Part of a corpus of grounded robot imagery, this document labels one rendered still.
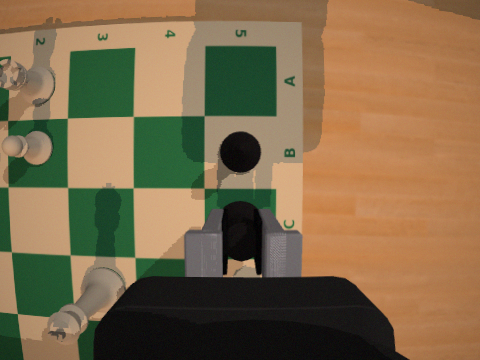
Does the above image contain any black chess piece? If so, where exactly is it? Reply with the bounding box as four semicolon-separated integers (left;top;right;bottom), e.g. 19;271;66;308
220;131;261;173
223;201;258;262

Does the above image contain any green and cream chessboard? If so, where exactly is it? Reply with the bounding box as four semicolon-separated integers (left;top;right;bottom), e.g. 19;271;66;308
0;21;303;360

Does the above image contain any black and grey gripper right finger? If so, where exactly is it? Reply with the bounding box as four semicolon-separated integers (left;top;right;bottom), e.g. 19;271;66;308
254;209;303;277

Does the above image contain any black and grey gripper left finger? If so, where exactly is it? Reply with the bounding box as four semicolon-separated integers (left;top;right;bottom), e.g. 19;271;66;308
184;209;228;277

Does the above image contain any white pawn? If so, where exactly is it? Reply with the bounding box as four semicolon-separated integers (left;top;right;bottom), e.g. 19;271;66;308
2;131;53;165

